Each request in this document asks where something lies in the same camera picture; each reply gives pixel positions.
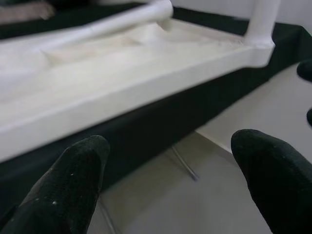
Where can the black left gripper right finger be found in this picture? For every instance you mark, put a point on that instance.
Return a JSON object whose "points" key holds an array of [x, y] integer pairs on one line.
{"points": [[278, 187]]}

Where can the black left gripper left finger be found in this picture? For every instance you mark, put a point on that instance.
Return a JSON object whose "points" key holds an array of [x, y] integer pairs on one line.
{"points": [[61, 192]]}

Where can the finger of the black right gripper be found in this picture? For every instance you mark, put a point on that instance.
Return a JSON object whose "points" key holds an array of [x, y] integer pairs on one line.
{"points": [[310, 117], [306, 70]]}

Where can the white plastic table leg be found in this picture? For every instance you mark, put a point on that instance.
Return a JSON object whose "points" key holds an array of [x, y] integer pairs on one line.
{"points": [[263, 22], [122, 22]]}

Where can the white plastic table top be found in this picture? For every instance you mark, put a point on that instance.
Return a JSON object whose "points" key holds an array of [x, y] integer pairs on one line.
{"points": [[97, 73]]}

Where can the white floor towel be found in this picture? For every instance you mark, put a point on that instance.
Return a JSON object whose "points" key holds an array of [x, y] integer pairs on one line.
{"points": [[24, 12]]}

